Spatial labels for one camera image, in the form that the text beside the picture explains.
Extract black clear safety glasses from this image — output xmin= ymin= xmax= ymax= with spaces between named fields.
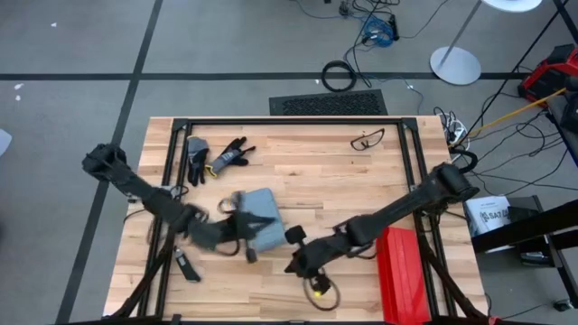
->
xmin=350 ymin=127 xmax=386 ymax=153

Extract grey black work glove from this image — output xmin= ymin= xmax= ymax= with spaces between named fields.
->
xmin=186 ymin=135 xmax=211 ymax=187

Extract white cardboard box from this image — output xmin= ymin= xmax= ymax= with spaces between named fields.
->
xmin=464 ymin=194 xmax=512 ymax=238

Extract black coiled floor cable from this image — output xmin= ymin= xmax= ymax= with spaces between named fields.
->
xmin=321 ymin=60 xmax=358 ymax=93

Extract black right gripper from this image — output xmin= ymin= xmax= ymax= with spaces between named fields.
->
xmin=284 ymin=224 xmax=348 ymax=295

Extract black equipment cart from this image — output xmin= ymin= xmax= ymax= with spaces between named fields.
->
xmin=544 ymin=76 xmax=578 ymax=168

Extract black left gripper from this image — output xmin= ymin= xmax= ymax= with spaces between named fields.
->
xmin=219 ymin=209 xmax=278 ymax=265

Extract yellow cable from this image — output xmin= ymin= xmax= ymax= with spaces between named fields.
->
xmin=449 ymin=88 xmax=568 ymax=150

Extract black metal shelf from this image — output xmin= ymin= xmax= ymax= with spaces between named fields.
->
xmin=471 ymin=196 xmax=578 ymax=308

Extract black stand pole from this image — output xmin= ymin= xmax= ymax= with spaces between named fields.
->
xmin=464 ymin=7 xmax=573 ymax=138

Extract white floor lamp stand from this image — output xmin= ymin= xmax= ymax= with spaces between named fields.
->
xmin=428 ymin=0 xmax=543 ymax=86

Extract black aluminium table frame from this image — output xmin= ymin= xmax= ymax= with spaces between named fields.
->
xmin=110 ymin=116 xmax=489 ymax=325

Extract grey plastic tool case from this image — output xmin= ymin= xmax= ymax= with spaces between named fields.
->
xmin=233 ymin=187 xmax=289 ymax=254

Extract white round object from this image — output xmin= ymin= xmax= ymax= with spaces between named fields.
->
xmin=0 ymin=128 xmax=13 ymax=157

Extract black utility knife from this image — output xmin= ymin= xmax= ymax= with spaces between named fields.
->
xmin=172 ymin=246 xmax=202 ymax=284

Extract white power strip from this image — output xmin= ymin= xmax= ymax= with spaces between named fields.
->
xmin=444 ymin=115 xmax=471 ymax=153

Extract long red plastic bin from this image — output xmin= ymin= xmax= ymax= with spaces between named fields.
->
xmin=375 ymin=227 xmax=433 ymax=325

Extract blue coiled cable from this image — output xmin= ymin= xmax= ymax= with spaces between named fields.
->
xmin=360 ymin=15 xmax=395 ymax=49

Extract red black equipment case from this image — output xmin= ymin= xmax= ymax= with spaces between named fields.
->
xmin=517 ymin=43 xmax=578 ymax=107

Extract grey black glove white print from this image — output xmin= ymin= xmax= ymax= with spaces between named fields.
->
xmin=205 ymin=136 xmax=256 ymax=178

